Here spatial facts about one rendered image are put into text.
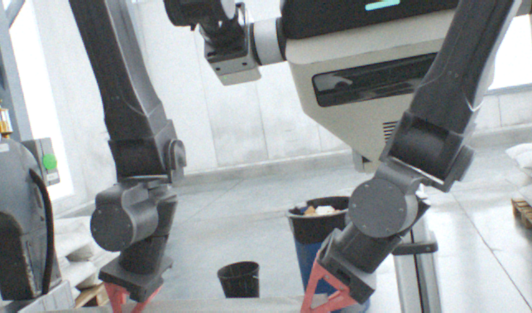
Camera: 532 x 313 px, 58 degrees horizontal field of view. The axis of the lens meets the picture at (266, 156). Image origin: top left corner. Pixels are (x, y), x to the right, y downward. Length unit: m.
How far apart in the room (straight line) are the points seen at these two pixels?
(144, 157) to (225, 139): 8.44
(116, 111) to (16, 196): 0.34
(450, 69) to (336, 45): 0.44
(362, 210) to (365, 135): 0.56
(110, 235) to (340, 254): 0.26
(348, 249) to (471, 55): 0.24
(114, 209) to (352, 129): 0.59
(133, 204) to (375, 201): 0.28
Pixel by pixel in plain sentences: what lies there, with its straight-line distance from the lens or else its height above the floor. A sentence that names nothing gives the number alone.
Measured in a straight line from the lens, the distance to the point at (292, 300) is 0.61.
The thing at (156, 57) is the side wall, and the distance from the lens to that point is 9.50.
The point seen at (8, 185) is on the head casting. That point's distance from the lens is 0.88.
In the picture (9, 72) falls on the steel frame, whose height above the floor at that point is 2.21.
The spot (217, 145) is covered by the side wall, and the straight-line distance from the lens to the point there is 9.12.
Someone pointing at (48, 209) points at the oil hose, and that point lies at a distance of 0.91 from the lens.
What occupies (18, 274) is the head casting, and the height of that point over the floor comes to 1.11.
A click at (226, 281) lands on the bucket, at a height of 0.23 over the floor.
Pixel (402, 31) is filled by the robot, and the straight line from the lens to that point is 0.93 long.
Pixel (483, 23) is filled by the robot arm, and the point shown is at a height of 1.36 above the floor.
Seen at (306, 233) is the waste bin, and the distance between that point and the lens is 2.80.
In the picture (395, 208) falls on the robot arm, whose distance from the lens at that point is 0.47.
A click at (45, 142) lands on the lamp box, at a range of 0.96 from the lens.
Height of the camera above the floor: 1.32
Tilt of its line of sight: 6 degrees down
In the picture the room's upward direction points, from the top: 10 degrees counter-clockwise
